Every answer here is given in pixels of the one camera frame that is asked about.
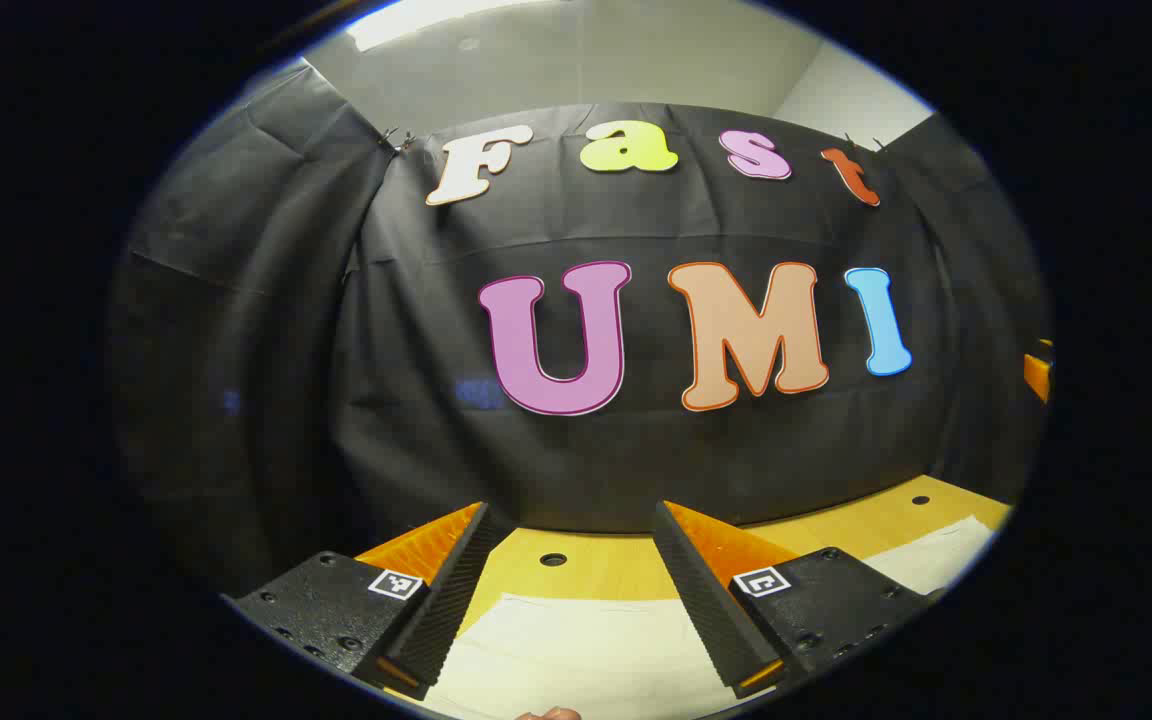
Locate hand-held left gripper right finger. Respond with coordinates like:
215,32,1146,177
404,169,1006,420
651,500,937,699

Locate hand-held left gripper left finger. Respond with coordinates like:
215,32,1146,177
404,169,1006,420
221,500,497,701

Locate white jeans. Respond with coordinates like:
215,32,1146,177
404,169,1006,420
416,515,999,720

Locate black backdrop cloth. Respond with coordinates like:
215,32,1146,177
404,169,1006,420
106,65,1052,601

